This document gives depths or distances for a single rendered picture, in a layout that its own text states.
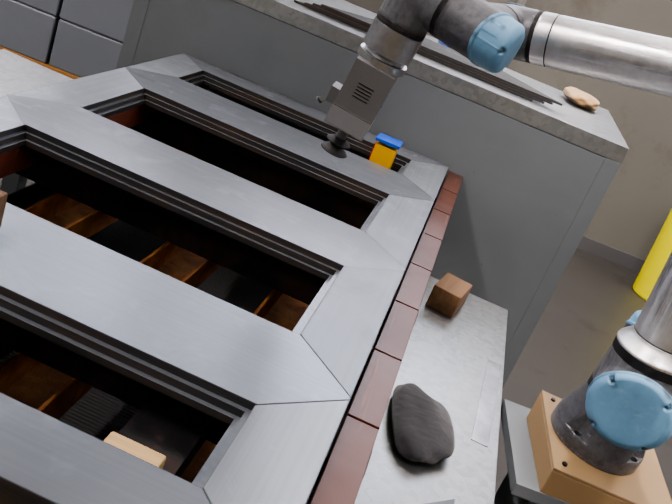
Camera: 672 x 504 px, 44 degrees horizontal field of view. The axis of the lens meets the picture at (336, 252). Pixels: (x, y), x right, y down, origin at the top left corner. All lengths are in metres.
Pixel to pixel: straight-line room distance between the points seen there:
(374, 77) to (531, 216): 1.06
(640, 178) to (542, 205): 3.01
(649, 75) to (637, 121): 3.85
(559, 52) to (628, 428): 0.52
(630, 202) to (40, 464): 4.66
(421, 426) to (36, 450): 0.65
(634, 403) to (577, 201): 1.08
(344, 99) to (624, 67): 0.39
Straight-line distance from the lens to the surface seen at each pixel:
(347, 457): 0.91
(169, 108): 1.80
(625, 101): 5.03
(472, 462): 1.29
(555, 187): 2.16
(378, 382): 1.06
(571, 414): 1.36
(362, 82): 1.20
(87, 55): 4.26
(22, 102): 1.54
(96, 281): 1.03
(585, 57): 1.23
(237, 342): 0.99
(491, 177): 2.15
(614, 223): 5.21
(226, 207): 1.34
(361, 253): 1.36
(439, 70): 2.11
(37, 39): 4.35
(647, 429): 1.17
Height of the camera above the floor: 1.34
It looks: 22 degrees down
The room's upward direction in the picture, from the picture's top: 22 degrees clockwise
